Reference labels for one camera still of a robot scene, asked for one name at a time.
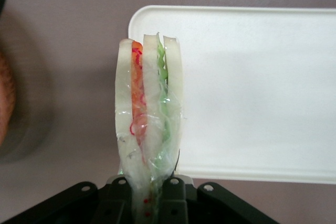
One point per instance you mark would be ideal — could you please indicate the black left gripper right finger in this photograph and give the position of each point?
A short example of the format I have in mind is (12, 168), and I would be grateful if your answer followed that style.
(173, 203)

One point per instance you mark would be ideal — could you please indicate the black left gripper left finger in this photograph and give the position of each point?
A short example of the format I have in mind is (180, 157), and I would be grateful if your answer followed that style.
(115, 203)

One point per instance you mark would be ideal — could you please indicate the round brown wicker basket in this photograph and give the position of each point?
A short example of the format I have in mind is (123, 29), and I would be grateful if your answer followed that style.
(5, 98)

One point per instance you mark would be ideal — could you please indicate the white rectangular plastic tray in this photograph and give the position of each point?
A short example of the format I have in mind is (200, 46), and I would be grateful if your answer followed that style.
(249, 90)

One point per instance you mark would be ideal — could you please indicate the plastic-wrapped triangle sandwich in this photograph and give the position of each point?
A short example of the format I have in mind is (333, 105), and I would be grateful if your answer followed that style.
(149, 103)

